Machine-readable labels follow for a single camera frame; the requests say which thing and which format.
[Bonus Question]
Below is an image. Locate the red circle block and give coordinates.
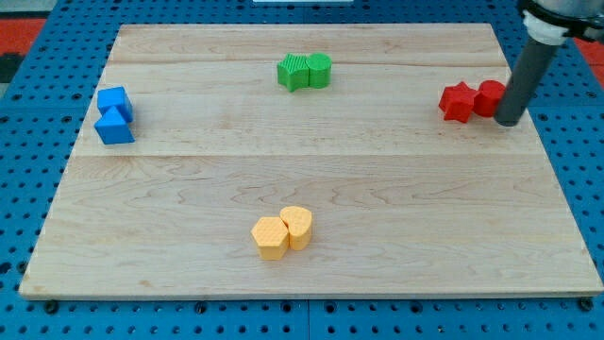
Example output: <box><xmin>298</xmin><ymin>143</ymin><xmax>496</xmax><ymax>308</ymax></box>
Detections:
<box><xmin>474</xmin><ymin>80</ymin><xmax>506</xmax><ymax>118</ymax></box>

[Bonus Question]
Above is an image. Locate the green star block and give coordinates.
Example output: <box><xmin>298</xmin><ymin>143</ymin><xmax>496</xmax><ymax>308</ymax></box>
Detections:
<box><xmin>277</xmin><ymin>54</ymin><xmax>310</xmax><ymax>93</ymax></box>

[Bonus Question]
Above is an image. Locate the green circle block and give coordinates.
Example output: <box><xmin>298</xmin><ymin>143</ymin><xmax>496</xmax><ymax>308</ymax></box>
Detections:
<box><xmin>307</xmin><ymin>53</ymin><xmax>332</xmax><ymax>89</ymax></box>

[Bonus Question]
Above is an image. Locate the red star block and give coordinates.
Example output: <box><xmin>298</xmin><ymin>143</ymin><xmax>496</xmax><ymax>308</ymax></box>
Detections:
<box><xmin>438</xmin><ymin>81</ymin><xmax>478</xmax><ymax>124</ymax></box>

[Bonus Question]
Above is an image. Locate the wooden board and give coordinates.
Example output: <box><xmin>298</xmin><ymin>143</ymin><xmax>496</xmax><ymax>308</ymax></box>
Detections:
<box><xmin>20</xmin><ymin>24</ymin><xmax>603</xmax><ymax>301</ymax></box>

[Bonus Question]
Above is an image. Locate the yellow heart block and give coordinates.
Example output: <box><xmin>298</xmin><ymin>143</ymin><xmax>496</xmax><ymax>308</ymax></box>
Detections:
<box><xmin>279</xmin><ymin>206</ymin><xmax>313</xmax><ymax>250</ymax></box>

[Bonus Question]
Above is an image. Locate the yellow hexagon block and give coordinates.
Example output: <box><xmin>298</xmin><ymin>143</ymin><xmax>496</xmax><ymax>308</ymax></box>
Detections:
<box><xmin>251</xmin><ymin>216</ymin><xmax>289</xmax><ymax>261</ymax></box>

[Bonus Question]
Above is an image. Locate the blue triangle block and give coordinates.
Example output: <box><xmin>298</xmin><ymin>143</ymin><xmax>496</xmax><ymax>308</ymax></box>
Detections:
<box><xmin>93</xmin><ymin>107</ymin><xmax>135</xmax><ymax>145</ymax></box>

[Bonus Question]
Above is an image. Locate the blue cube block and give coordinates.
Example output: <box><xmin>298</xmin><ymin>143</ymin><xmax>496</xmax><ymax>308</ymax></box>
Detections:
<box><xmin>97</xmin><ymin>86</ymin><xmax>134</xmax><ymax>123</ymax></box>

